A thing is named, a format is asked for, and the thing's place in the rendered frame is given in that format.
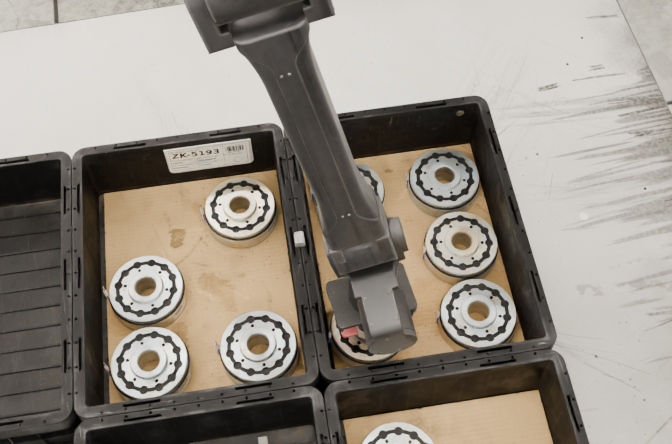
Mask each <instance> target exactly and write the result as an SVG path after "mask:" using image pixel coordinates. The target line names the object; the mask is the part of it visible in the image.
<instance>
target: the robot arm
mask: <svg viewBox="0 0 672 444"><path fill-rule="evenodd" d="M184 3H185V6H186V8H187V10H188V13H189V15H190V17H191V19H192V21H193V23H194V25H195V27H196V29H197V31H198V33H199V35H200V37H201V39H202V41H203V43H204V45H205V47H206V49H207V51H208V53H209V54H212V53H216V52H219V51H222V50H225V49H229V48H232V47H235V46H236V48H237V50H238V52H239V53H240V54H241V55H243V56H244V57H245V58H246V59H247V60H248V61H249V63H250V64H251V65H252V67H253V68H254V69H255V71H256V72H257V74H258V75H259V77H260V79H261V80H262V82H263V84H264V86H265V88H266V90H267V92H268V95H269V97H270V99H271V101H272V104H273V106H274V108H275V110H276V112H277V115H278V117H279V119H280V121H281V124H282V126H283V128H284V130H285V132H286V135H287V137H288V139H289V141H290V144H291V146H292V148H293V150H294V152H295V155H296V157H297V159H298V161H299V164H300V166H301V168H302V170H303V172H304V175H305V177H306V179H307V181H308V184H309V186H310V188H311V190H312V192H313V195H314V197H315V199H316V201H317V210H318V218H319V223H320V226H321V230H322V234H323V236H324V237H323V243H324V247H325V251H326V255H327V256H326V257H327V258H328V261H329V263H330V265H331V267H332V269H333V271H334V272H335V274H336V276H337V277H338V279H336V280H332V281H329V282H327V283H326V292H327V295H328V298H329V300H330V303H331V306H332V309H333V312H334V315H335V321H336V324H337V327H338V330H339V331H340V332H341V334H342V336H343V338H347V337H350V336H354V335H357V334H358V330H357V327H356V326H358V327H359V329H360V330H361V331H364V335H365V339H366V343H367V347H368V351H369V352H370V353H371V354H375V355H385V354H392V353H396V352H400V351H402V350H405V349H407V348H409V347H411V346H413V345H414V344H415V343H416V342H417V340H418V338H417V335H416V331H415V327H414V323H413V319H412V318H413V314H414V312H415V311H416V310H417V305H418V304H417V301H416V298H415V296H414V293H413V290H412V287H411V285H410V282H409V279H408V276H407V273H406V271H405V268H404V265H403V264H402V263H399V261H400V260H404V259H406V258H405V254H404V252H406V251H409V249H408V245H407V242H406V238H405V234H404V231H403V227H402V224H401V221H400V219H399V217H398V216H397V217H394V218H393V216H392V217H389V218H387V216H386V213H385V210H384V207H383V205H382V202H381V199H380V196H376V195H375V192H374V189H373V188H372V186H371V185H369V184H368V183H367V182H366V181H365V179H364V178H363V177H362V175H361V173H360V172H359V170H358V168H357V166H356V164H355V161H354V159H353V156H352V153H351V151H350V148H349V145H348V143H347V140H346V137H345V135H344V132H343V129H342V127H341V124H340V121H339V119H338V116H337V113H336V111H335V108H334V105H333V103H332V100H331V97H330V95H329V92H328V89H327V87H326V84H325V81H324V79H323V76H322V73H321V71H320V68H319V65H318V63H317V60H316V57H315V55H314V52H313V49H312V47H311V44H310V38H309V32H310V23H312V22H316V21H319V20H322V19H325V18H329V17H332V16H335V7H334V6H333V2H332V0H184ZM342 277H343V278H342ZM339 278H340V279H339ZM413 311H414V312H413Z"/></svg>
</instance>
